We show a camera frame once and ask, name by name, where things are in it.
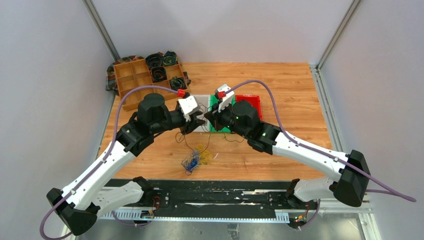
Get dark brown wire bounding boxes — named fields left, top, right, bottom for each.
left=174, top=102, right=246, bottom=157

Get rolled dark tie back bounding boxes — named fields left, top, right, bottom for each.
left=145, top=52, right=164, bottom=70

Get aluminium frame rail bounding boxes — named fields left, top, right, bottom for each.
left=59, top=185, right=382, bottom=240

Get blue yellow wires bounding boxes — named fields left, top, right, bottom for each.
left=180, top=144, right=214, bottom=176

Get white plastic bin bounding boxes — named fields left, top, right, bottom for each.
left=188, top=94, right=211, bottom=133

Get red plastic bin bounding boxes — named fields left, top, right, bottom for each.
left=235, top=94, right=263, bottom=120

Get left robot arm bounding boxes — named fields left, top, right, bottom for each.
left=46, top=93, right=204, bottom=236

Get wooden compartment tray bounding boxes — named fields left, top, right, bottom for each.
left=114, top=59, right=190, bottom=111

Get rolled dark tie front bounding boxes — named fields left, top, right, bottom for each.
left=169, top=76, right=188, bottom=91

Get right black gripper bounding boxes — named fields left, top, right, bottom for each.
left=203, top=99, right=249, bottom=140

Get rolled dark tie middle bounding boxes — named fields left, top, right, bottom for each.
left=150, top=66, right=167, bottom=83

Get green plastic bin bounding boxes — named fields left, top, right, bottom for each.
left=207, top=95, right=236, bottom=133

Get rolled green tie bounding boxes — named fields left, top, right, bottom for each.
left=163, top=50, right=179, bottom=67

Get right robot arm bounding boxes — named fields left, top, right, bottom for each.
left=205, top=101, right=370, bottom=209

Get plaid cloth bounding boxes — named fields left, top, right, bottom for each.
left=105, top=55, right=144, bottom=95

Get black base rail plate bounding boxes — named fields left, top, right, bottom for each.
left=115, top=179, right=345, bottom=224

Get rolled dark tie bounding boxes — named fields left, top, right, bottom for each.
left=150, top=66, right=167, bottom=83
left=145, top=52, right=164, bottom=70
left=169, top=76, right=188, bottom=91

